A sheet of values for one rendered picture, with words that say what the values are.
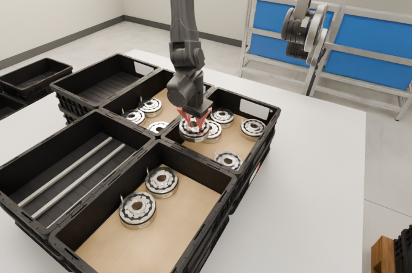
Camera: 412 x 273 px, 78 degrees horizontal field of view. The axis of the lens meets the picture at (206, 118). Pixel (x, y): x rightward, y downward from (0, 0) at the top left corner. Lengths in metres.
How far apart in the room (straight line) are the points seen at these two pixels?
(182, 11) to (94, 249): 0.65
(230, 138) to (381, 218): 1.37
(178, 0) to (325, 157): 0.90
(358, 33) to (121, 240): 2.48
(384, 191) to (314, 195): 1.26
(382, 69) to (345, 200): 1.90
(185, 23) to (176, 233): 0.56
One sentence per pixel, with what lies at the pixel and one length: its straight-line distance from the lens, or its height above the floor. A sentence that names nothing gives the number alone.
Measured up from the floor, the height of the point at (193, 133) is 0.96.
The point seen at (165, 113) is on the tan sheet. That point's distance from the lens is 1.14.
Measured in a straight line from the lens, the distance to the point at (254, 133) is 1.01.
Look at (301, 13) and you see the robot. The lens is 1.24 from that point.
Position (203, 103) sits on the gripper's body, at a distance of 0.78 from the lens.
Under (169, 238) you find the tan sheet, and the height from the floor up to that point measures 0.83.
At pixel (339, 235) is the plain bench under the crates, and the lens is 1.03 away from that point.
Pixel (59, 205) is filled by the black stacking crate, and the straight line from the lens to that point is 0.91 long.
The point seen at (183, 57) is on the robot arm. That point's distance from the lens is 0.68.
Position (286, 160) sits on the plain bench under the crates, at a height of 0.70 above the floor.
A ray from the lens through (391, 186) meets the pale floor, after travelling 2.38.
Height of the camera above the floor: 1.52
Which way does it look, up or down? 38 degrees down
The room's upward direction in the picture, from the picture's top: 3 degrees clockwise
